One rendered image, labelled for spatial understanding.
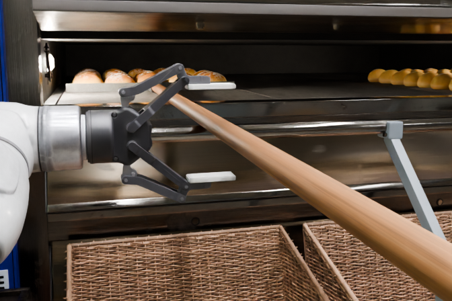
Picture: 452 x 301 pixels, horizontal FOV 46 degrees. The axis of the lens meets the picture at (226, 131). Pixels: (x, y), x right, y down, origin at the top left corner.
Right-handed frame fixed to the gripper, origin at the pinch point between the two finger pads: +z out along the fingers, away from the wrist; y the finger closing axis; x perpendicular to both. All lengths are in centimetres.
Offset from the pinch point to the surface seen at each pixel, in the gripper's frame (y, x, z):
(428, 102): 3, -56, 73
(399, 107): 4, -56, 64
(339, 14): -20, -41, 37
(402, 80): 0, -106, 96
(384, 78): -1, -117, 94
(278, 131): 3.2, -18.4, 14.7
